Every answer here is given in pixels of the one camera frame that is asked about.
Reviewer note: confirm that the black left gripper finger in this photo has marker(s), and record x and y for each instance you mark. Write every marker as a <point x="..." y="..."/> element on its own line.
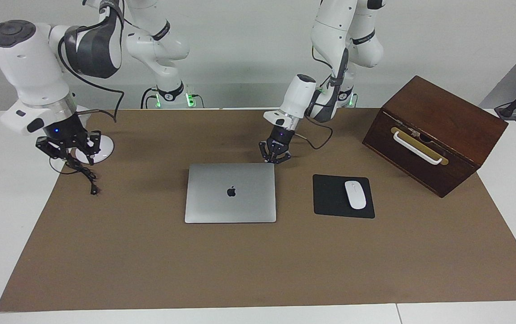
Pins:
<point x="266" y="152"/>
<point x="285" y="157"/>

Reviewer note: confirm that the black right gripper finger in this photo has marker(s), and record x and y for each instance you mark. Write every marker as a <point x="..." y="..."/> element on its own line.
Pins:
<point x="92" y="146"/>
<point x="53" y="150"/>

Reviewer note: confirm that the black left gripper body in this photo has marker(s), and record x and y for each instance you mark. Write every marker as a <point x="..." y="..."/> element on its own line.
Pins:
<point x="281" y="136"/>

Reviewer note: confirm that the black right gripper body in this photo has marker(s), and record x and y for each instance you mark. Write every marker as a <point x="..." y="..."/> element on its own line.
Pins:
<point x="62" y="130"/>

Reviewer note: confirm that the grey aluminium laptop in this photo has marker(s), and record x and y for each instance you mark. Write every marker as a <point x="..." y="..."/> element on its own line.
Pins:
<point x="231" y="193"/>

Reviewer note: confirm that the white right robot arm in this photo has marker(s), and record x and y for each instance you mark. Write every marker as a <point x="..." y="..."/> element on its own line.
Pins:
<point x="28" y="67"/>

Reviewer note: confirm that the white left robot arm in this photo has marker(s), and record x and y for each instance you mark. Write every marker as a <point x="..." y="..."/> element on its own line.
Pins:
<point x="343" y="36"/>

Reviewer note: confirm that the white desk lamp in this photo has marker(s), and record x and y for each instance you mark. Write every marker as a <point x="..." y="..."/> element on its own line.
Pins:
<point x="106" y="150"/>

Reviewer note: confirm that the black mouse pad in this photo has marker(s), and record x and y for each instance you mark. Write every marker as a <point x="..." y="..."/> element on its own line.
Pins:
<point x="330" y="198"/>

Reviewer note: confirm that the white computer mouse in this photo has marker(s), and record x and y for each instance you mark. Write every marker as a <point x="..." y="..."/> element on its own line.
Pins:
<point x="355" y="194"/>

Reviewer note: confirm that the brown table mat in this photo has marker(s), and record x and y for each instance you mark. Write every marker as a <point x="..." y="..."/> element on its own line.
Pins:
<point x="258" y="261"/>

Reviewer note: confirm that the dark brown wooden box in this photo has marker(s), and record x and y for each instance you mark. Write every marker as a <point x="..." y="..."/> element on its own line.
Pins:
<point x="447" y="112"/>

